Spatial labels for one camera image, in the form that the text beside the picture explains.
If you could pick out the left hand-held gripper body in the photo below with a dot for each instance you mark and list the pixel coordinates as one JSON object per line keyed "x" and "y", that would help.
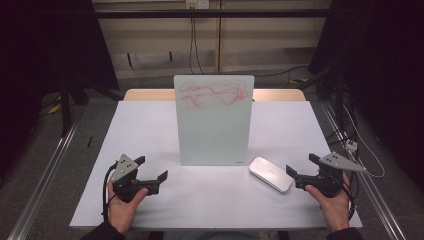
{"x": 124, "y": 170}

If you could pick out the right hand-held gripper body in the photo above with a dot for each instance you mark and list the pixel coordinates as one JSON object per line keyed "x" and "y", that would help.
{"x": 328, "y": 173}

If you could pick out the person's right hand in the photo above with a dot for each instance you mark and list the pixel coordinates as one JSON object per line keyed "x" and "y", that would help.
{"x": 331, "y": 208}

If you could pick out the person's left hand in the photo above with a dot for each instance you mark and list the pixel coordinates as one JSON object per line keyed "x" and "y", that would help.
{"x": 122, "y": 208}

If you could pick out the white board eraser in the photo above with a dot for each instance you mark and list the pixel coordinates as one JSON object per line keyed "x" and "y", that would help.
{"x": 270, "y": 174}

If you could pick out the white power adapter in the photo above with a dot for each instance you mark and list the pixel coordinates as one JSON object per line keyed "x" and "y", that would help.
{"x": 351, "y": 145}

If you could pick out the black pen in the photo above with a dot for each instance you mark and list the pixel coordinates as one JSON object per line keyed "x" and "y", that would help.
{"x": 89, "y": 141}

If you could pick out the white table mat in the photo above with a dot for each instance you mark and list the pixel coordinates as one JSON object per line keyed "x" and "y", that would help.
{"x": 206, "y": 200}

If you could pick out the black metal stand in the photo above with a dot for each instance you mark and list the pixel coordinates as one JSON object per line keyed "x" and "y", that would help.
{"x": 338, "y": 100}

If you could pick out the wooden table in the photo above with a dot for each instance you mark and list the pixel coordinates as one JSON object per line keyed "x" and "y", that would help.
{"x": 146, "y": 95}

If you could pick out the whiteboard with red scribbles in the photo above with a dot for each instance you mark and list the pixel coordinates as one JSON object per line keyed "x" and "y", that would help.
{"x": 213, "y": 130}

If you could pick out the black curtain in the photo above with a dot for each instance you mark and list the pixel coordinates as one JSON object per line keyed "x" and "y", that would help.
{"x": 383, "y": 66}
{"x": 43, "y": 50}

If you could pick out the black horizontal bar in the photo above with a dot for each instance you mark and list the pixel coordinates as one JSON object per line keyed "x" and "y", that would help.
{"x": 213, "y": 13}

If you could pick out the aluminium floor rail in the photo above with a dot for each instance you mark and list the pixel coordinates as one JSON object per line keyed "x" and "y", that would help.
{"x": 43, "y": 186}
{"x": 370, "y": 196}

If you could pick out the white wall socket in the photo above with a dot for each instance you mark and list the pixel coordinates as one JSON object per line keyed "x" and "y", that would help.
{"x": 197, "y": 4}

